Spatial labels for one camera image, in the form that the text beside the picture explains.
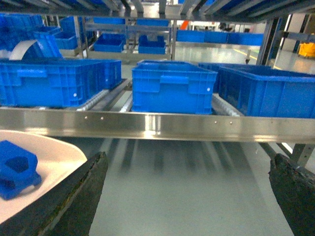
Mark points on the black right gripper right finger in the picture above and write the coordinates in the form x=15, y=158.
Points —
x=294, y=190

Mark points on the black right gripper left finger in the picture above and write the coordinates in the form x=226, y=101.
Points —
x=68, y=209

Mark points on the beige plastic dustpan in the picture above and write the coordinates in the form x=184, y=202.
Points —
x=56, y=161

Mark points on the blue plastic block part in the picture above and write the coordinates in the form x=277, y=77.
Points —
x=17, y=170

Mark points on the steel roller shelf rack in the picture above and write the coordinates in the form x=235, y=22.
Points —
x=98, y=121

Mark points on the yellow mop bucket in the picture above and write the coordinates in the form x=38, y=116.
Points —
x=307, y=50

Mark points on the tilted blue plastic bin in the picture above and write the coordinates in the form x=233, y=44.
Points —
x=15, y=28

